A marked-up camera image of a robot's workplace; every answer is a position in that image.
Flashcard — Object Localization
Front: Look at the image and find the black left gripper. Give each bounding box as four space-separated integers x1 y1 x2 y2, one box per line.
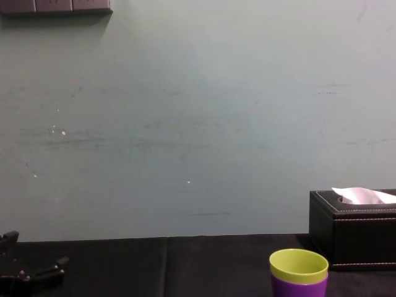
0 230 70 297

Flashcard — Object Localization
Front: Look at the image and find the black table cloth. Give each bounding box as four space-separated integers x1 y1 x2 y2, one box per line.
0 234 396 297

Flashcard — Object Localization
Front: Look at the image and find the green plastic cup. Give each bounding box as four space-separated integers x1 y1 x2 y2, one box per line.
269 248 329 285

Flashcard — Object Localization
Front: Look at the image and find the purple plastic cup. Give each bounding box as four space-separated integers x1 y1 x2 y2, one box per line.
270 272 329 297

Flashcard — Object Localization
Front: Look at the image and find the black leather tissue box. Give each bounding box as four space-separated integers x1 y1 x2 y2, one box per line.
309 189 396 272

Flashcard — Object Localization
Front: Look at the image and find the white paper tissue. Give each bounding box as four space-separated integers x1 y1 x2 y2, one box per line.
331 186 396 206

